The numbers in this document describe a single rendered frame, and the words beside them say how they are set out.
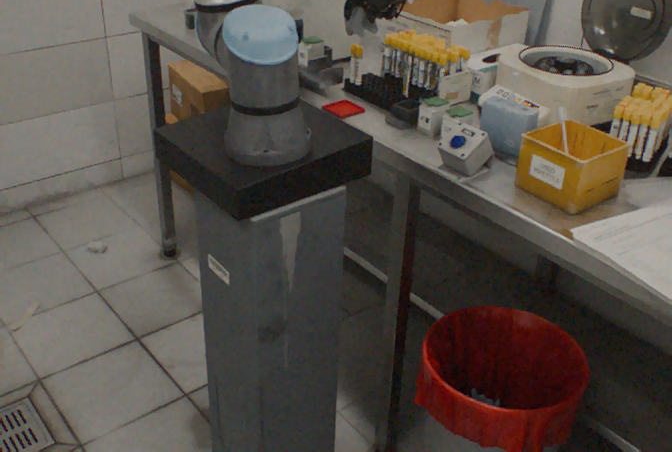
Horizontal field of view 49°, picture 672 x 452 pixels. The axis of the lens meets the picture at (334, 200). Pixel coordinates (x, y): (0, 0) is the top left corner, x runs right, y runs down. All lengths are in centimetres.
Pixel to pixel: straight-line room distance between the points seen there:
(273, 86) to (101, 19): 190
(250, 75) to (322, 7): 70
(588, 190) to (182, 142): 70
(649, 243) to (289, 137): 59
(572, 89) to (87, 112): 207
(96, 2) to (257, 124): 187
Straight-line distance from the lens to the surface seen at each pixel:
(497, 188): 136
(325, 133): 134
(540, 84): 159
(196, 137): 136
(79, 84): 308
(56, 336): 245
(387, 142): 149
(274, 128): 122
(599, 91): 161
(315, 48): 173
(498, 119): 146
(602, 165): 132
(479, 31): 183
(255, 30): 118
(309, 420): 160
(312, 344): 146
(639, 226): 129
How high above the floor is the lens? 150
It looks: 29 degrees down
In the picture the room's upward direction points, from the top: 2 degrees clockwise
